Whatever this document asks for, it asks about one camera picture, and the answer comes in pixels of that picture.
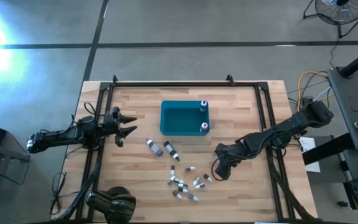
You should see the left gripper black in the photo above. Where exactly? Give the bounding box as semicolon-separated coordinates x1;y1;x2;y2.
103;106;139;147

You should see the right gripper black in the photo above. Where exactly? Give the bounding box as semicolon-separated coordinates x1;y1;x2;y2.
213;141;245;182

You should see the large purple tip bottle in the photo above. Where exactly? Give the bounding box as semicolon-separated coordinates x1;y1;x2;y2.
145;138;164;157

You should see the large black tip bottle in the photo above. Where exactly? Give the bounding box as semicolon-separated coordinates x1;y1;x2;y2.
163;140;181;162

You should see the teal plastic bin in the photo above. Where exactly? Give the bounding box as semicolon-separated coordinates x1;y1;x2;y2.
159;100;211;137

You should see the black glossy rounded device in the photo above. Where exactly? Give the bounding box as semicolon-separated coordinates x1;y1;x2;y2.
86;185;137;224

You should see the white paper sheet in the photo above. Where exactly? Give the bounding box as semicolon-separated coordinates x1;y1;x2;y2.
298;136;321;174

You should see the black desk leg bar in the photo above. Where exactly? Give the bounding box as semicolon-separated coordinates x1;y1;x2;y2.
301;133;356;166

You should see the grey side desk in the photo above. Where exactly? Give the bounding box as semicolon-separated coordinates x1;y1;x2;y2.
326;65;358;153

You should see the black floor fan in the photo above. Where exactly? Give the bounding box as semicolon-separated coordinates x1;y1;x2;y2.
302;0;358;39

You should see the black metal table frame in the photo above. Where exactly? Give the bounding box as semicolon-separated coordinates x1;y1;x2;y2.
73;74;319;222

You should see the yellow cable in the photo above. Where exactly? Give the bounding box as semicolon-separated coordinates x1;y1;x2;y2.
296;70;335;111

